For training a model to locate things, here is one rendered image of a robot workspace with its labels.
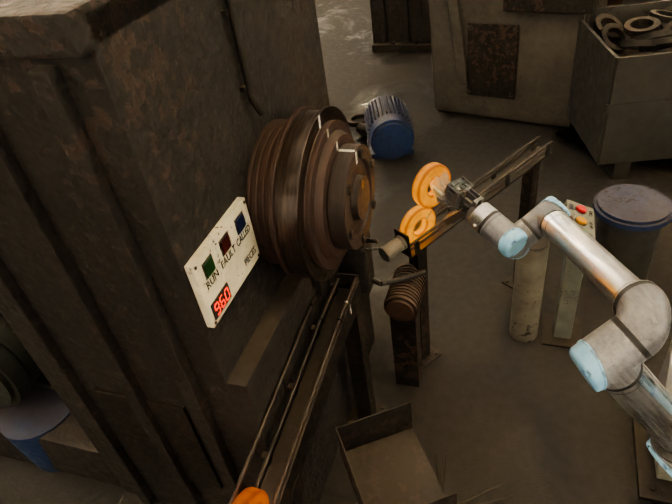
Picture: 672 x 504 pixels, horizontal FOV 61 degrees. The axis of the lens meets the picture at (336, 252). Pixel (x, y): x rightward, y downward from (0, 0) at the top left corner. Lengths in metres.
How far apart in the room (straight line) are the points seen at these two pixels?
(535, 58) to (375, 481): 3.12
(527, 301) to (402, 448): 1.08
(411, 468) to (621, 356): 0.58
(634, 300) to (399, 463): 0.69
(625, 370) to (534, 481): 0.90
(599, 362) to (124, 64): 1.14
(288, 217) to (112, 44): 0.56
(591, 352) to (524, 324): 1.14
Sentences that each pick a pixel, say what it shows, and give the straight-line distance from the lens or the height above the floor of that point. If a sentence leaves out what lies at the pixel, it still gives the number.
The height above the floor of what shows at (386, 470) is 0.60.
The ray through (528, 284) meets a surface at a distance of 2.39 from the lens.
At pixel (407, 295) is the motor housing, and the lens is 2.06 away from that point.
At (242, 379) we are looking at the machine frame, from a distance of 1.44.
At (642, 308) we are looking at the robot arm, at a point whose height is 0.98.
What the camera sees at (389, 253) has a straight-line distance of 2.00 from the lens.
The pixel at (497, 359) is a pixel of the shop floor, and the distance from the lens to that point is 2.56.
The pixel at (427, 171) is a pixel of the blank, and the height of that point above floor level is 0.98.
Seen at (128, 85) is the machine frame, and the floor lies 1.61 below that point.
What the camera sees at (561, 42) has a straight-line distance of 4.00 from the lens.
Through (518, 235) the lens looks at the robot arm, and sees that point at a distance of 1.74.
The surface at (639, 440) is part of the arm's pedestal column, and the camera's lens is 2.40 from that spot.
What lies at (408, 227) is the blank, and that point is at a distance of 2.02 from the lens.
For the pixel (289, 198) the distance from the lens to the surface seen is 1.34.
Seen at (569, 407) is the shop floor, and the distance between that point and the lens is 2.45.
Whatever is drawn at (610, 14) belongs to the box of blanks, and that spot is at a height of 0.70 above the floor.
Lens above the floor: 1.94
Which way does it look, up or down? 38 degrees down
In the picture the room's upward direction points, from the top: 9 degrees counter-clockwise
